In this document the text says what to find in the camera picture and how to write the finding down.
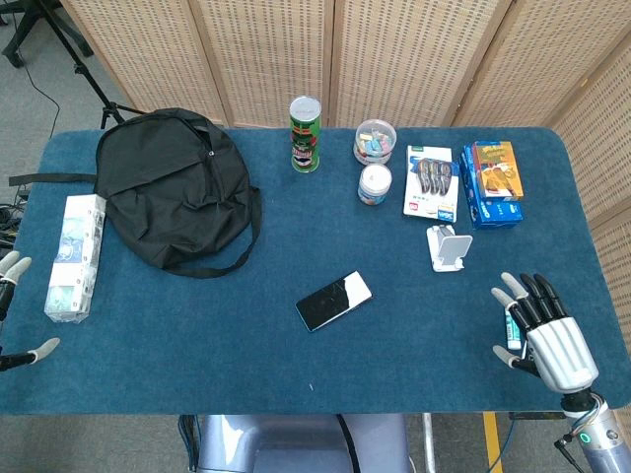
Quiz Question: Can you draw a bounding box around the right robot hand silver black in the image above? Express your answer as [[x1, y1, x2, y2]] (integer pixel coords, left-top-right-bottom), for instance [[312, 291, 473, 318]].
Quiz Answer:
[[490, 271, 599, 394]]

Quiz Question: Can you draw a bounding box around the left robot hand black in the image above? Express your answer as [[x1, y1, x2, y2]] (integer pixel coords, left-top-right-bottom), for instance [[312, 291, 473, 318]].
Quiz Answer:
[[0, 250, 61, 372]]

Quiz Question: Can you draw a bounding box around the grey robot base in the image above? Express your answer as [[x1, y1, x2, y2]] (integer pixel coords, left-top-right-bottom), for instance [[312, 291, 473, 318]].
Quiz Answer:
[[194, 413, 413, 473]]

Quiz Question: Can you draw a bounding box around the white phone stand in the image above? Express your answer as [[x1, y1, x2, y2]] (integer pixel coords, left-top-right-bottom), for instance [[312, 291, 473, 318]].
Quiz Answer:
[[426, 224, 474, 273]]

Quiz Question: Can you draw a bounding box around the small white green tube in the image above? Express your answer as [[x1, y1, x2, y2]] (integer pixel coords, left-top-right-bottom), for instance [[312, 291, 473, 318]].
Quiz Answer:
[[502, 308, 523, 351]]

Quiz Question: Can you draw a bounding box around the blue cookie box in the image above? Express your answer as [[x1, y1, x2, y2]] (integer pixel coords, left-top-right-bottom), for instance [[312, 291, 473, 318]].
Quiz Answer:
[[459, 144, 525, 231]]

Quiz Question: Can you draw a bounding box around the orange yellow snack box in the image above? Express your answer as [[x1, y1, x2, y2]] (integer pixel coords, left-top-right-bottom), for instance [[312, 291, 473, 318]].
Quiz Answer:
[[471, 140, 526, 200]]

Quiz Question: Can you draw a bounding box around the black backpack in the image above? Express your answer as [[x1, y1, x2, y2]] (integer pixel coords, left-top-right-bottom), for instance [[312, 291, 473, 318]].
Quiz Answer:
[[8, 107, 263, 280]]

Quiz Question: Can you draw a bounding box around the white box with knives print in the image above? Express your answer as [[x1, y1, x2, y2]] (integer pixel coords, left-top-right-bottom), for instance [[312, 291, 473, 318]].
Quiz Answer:
[[402, 144, 459, 223]]

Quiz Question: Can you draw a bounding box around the black smartphone cracked screen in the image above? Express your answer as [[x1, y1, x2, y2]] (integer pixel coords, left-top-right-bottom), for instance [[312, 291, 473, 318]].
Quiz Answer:
[[295, 270, 374, 334]]

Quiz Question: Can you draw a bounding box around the black tripod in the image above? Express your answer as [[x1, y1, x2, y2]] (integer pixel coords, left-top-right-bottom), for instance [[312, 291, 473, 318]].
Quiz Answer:
[[30, 0, 146, 130]]

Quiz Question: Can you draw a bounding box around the small white lidded jar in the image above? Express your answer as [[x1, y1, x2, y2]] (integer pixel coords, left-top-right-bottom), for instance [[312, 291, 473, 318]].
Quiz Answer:
[[357, 164, 393, 206]]

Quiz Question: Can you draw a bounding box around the blue table mat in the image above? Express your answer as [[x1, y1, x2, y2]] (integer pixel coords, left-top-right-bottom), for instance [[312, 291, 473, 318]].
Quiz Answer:
[[0, 126, 621, 416]]

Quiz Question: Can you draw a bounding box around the black office chair base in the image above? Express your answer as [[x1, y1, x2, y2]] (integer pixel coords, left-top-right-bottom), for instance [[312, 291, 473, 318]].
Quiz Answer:
[[0, 0, 95, 69]]

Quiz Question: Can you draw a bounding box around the clear tub of colourful clips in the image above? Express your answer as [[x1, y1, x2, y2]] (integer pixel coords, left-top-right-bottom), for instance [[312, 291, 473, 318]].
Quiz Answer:
[[352, 118, 398, 167]]

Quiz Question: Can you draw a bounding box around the green chips can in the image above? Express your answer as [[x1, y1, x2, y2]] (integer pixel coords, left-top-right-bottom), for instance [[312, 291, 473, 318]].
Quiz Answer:
[[288, 96, 322, 173]]

